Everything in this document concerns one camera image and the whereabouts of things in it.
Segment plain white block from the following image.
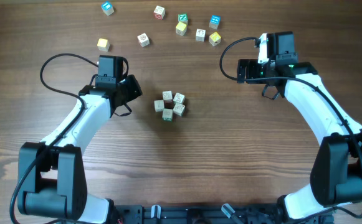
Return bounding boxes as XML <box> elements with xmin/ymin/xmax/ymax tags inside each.
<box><xmin>162</xmin><ymin>108</ymin><xmax>173</xmax><ymax>121</ymax></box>
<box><xmin>154</xmin><ymin>100</ymin><xmax>165</xmax><ymax>112</ymax></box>

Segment red-framed picture block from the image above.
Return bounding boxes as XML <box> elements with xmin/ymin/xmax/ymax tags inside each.
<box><xmin>162</xmin><ymin>90</ymin><xmax>173</xmax><ymax>103</ymax></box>

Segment white block green edge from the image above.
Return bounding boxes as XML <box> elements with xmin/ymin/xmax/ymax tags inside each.
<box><xmin>173</xmin><ymin>93</ymin><xmax>186</xmax><ymax>105</ymax></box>
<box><xmin>173</xmin><ymin>103</ymin><xmax>186</xmax><ymax>116</ymax></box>

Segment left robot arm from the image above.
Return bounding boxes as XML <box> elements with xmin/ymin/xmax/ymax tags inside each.
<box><xmin>9</xmin><ymin>55</ymin><xmax>142</xmax><ymax>223</ymax></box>

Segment yellow block left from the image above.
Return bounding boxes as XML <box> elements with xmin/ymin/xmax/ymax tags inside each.
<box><xmin>97</xmin><ymin>39</ymin><xmax>110</xmax><ymax>52</ymax></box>

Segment yellow block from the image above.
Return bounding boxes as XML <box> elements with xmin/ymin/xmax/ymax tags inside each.
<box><xmin>97</xmin><ymin>39</ymin><xmax>110</xmax><ymax>52</ymax></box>
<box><xmin>176</xmin><ymin>22</ymin><xmax>187</xmax><ymax>36</ymax></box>
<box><xmin>209</xmin><ymin>32</ymin><xmax>222</xmax><ymax>47</ymax></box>

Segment white block red picture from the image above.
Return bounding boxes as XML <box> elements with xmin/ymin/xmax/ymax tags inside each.
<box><xmin>137</xmin><ymin>33</ymin><xmax>150</xmax><ymax>47</ymax></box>

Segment yellow block right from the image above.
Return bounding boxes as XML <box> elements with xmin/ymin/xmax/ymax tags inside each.
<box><xmin>209</xmin><ymin>32</ymin><xmax>222</xmax><ymax>47</ymax></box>

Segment blue block top right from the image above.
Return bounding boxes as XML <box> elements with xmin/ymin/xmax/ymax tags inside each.
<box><xmin>209</xmin><ymin>15</ymin><xmax>221</xmax><ymax>29</ymax></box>

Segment blue letter block far left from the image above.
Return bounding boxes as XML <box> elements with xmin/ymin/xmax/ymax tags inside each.
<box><xmin>101</xmin><ymin>2</ymin><xmax>114</xmax><ymax>16</ymax></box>

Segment red-edged block top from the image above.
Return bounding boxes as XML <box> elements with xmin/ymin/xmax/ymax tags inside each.
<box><xmin>153</xmin><ymin>6</ymin><xmax>165</xmax><ymax>20</ymax></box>

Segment yellow block centre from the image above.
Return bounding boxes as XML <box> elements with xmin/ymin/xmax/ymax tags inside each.
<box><xmin>176</xmin><ymin>22</ymin><xmax>187</xmax><ymax>36</ymax></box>

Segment green letter N block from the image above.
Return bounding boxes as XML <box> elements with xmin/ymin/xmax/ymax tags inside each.
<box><xmin>178</xmin><ymin>13</ymin><xmax>188</xmax><ymax>24</ymax></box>

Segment right camera cable black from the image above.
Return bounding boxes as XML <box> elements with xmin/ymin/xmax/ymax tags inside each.
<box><xmin>219</xmin><ymin>37</ymin><xmax>362</xmax><ymax>219</ymax></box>

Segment camera cable black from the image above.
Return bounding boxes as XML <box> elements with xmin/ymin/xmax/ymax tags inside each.
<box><xmin>219</xmin><ymin>37</ymin><xmax>362</xmax><ymax>219</ymax></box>
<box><xmin>9</xmin><ymin>53</ymin><xmax>100</xmax><ymax>224</ymax></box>

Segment left camera cable black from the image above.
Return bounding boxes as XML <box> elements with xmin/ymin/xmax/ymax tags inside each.
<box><xmin>9</xmin><ymin>53</ymin><xmax>100</xmax><ymax>224</ymax></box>

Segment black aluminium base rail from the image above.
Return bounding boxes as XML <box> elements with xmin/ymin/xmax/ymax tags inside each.
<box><xmin>107</xmin><ymin>203</ymin><xmax>335</xmax><ymax>224</ymax></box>

